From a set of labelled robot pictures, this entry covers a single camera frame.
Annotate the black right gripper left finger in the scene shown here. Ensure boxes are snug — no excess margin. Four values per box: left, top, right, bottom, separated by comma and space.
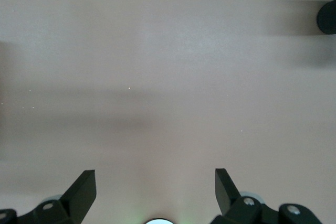
0, 170, 97, 224

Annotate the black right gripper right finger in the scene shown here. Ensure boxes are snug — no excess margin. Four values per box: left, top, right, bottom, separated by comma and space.
211, 168, 322, 224

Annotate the black round object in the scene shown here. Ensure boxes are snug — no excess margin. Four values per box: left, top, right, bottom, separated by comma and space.
316, 0, 336, 36

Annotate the brown table cover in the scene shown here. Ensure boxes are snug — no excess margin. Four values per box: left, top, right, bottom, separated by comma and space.
0, 0, 336, 224

